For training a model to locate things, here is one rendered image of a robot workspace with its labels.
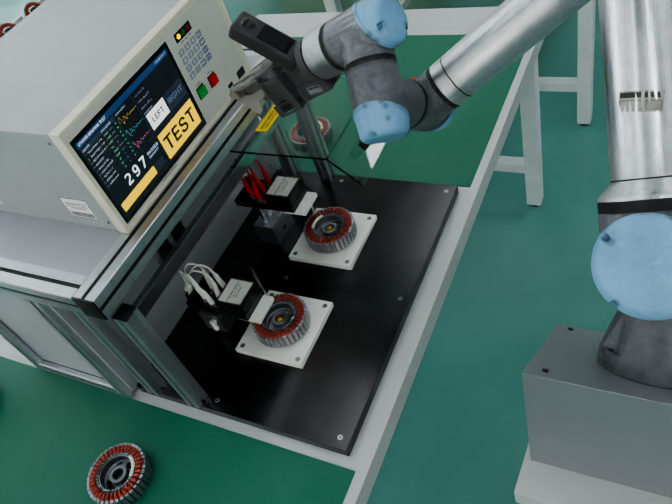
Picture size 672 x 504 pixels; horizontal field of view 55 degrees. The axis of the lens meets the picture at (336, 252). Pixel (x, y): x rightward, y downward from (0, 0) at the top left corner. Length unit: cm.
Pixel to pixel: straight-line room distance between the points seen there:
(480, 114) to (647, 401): 98
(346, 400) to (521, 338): 104
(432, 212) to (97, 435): 81
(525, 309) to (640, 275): 144
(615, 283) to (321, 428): 59
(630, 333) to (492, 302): 131
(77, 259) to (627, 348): 82
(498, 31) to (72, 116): 61
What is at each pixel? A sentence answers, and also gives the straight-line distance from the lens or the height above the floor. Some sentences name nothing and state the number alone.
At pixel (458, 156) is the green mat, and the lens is 155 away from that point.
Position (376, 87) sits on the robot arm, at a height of 126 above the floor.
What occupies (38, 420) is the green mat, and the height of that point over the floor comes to 75.
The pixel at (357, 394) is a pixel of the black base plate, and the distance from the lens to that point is 116.
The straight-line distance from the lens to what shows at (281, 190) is 133.
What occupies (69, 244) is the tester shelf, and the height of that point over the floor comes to 111.
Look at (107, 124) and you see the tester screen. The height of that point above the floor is 127.
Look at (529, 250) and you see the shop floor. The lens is 232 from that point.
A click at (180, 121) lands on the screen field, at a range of 116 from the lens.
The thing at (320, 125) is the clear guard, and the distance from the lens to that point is 121.
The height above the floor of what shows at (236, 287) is 87.
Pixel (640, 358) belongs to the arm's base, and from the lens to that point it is 90.
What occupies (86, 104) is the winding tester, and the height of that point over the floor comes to 132.
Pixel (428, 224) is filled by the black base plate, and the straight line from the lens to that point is 137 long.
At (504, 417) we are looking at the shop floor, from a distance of 197.
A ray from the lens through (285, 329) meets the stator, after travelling 122.
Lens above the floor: 175
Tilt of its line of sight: 45 degrees down
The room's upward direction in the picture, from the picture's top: 22 degrees counter-clockwise
